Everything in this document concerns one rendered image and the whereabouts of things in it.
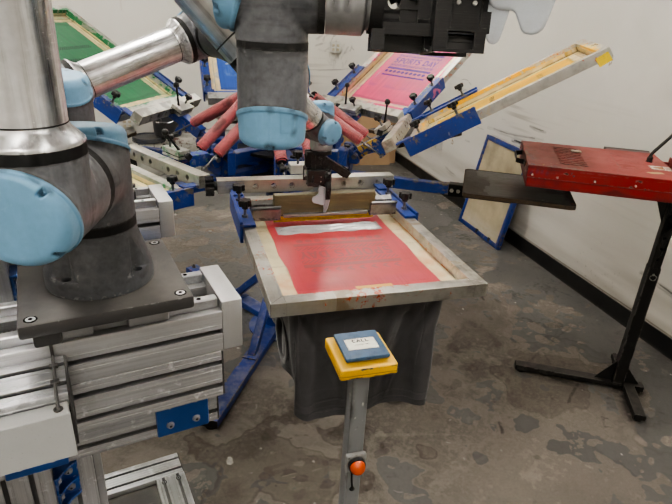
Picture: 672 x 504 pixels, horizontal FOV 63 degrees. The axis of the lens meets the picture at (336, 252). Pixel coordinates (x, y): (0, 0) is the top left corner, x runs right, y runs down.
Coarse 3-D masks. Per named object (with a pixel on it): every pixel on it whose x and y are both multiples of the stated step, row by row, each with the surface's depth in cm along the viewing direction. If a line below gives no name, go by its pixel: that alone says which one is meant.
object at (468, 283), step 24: (432, 240) 171; (264, 264) 150; (456, 264) 156; (264, 288) 138; (384, 288) 141; (408, 288) 141; (432, 288) 142; (456, 288) 144; (480, 288) 146; (288, 312) 133; (312, 312) 135
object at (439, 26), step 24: (384, 0) 53; (408, 0) 55; (432, 0) 55; (456, 0) 53; (480, 0) 53; (384, 24) 55; (408, 24) 55; (432, 24) 54; (456, 24) 54; (480, 24) 54; (384, 48) 57; (408, 48) 57; (432, 48) 54; (456, 48) 55; (480, 48) 54
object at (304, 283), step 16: (272, 224) 186; (288, 224) 187; (304, 224) 187; (288, 240) 174; (288, 256) 163; (304, 272) 154; (336, 272) 155; (352, 272) 156; (304, 288) 146; (320, 288) 146; (336, 288) 147; (352, 288) 147
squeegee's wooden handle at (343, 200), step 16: (304, 192) 186; (336, 192) 187; (352, 192) 189; (368, 192) 190; (288, 208) 184; (304, 208) 186; (320, 208) 187; (336, 208) 189; (352, 208) 191; (368, 208) 193
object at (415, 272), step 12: (384, 228) 188; (396, 240) 179; (396, 252) 170; (408, 252) 171; (408, 264) 163; (420, 264) 163; (372, 276) 154; (384, 276) 155; (396, 276) 155; (408, 276) 155; (420, 276) 156; (432, 276) 156
